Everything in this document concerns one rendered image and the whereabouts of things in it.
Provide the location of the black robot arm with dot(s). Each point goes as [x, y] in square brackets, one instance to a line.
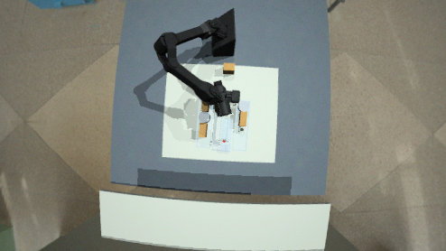
[167, 42]

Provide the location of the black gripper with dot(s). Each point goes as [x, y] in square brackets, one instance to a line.
[233, 96]

